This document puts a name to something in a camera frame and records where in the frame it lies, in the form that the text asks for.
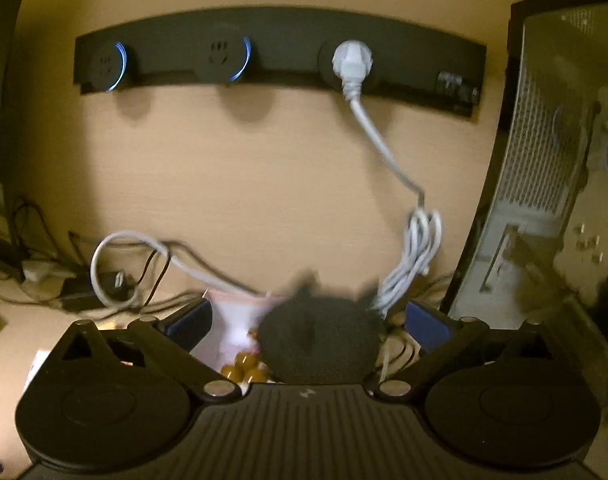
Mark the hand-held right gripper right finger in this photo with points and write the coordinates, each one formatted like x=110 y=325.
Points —
x=426 y=325

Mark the black power adapter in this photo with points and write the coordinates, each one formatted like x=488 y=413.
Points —
x=116 y=282
x=319 y=335

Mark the black wall power strip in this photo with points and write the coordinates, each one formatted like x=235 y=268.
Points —
x=284 y=50

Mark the white power adapter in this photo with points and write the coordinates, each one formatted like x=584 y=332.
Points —
x=41 y=274

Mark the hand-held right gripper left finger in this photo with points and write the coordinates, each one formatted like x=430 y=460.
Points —
x=191 y=324

